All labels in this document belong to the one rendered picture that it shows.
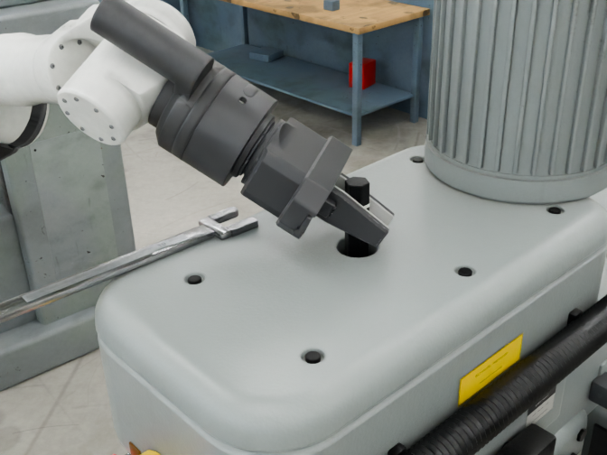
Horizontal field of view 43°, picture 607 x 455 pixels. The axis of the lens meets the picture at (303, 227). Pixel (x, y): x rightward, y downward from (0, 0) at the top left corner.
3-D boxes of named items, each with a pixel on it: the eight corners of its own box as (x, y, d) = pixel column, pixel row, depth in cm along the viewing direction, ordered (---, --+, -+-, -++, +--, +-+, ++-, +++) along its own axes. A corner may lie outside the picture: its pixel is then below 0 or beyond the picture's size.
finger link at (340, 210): (374, 248, 68) (314, 210, 68) (394, 223, 66) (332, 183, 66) (370, 257, 67) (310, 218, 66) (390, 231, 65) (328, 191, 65)
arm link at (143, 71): (167, 192, 69) (56, 122, 68) (229, 106, 73) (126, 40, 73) (182, 135, 58) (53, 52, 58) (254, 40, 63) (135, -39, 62)
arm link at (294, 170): (316, 202, 76) (212, 135, 75) (368, 125, 71) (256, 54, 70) (279, 269, 65) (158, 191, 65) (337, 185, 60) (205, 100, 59)
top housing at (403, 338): (275, 613, 56) (264, 448, 48) (91, 427, 73) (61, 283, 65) (605, 335, 83) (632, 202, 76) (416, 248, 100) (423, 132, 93)
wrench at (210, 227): (4, 330, 60) (2, 321, 59) (-15, 308, 62) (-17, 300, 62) (257, 227, 73) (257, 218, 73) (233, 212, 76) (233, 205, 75)
